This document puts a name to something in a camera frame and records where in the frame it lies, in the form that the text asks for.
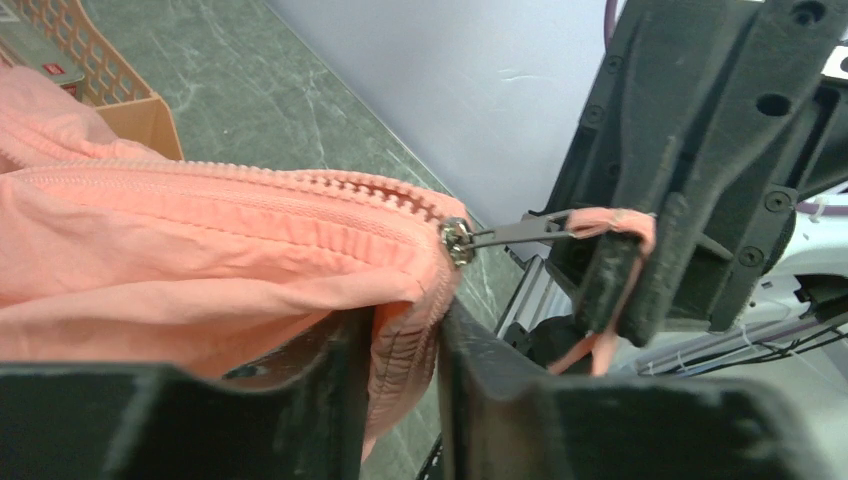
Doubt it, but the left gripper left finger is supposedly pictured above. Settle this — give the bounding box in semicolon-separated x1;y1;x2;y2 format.
1;308;373;479

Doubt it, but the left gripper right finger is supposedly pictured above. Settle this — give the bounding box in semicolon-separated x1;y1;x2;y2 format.
438;303;829;479

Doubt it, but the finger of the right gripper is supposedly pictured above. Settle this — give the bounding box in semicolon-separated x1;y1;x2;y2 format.
619;1;847;347
546;1;762;333

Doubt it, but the pink zip-up jacket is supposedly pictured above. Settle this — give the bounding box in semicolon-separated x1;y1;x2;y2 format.
0;64;657;465

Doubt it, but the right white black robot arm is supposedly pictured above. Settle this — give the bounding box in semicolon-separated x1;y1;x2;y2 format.
547;1;847;375

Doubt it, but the orange four-slot file organizer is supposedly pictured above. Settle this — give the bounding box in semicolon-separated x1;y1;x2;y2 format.
1;0;184;160

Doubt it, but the aluminium frame rail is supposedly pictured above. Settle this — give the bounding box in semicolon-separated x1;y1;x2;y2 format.
495;256;572;338

